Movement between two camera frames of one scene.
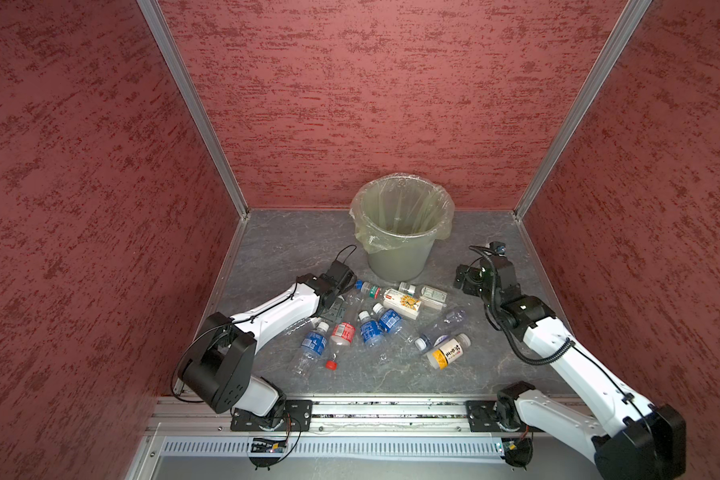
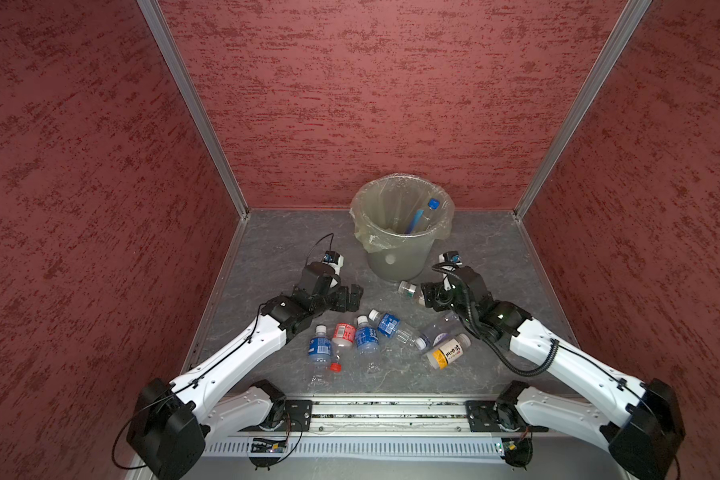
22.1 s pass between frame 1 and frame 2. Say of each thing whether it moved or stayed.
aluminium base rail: stayed
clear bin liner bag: stayed
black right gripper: moved
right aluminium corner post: stayed
